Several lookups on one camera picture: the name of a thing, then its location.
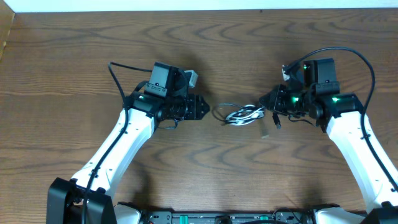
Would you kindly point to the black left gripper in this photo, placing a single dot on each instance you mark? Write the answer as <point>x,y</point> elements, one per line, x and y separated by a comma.
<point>191,107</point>

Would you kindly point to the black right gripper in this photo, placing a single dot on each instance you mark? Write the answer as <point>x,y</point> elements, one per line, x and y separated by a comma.
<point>278,102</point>

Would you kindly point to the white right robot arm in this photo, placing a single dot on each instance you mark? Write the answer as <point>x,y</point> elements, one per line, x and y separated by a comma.
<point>342,117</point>

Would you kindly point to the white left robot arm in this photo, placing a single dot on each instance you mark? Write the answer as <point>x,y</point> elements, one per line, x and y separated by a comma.
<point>88,196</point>

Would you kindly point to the wooden side panel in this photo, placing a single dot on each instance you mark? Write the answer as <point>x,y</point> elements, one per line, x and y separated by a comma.
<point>6,19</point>

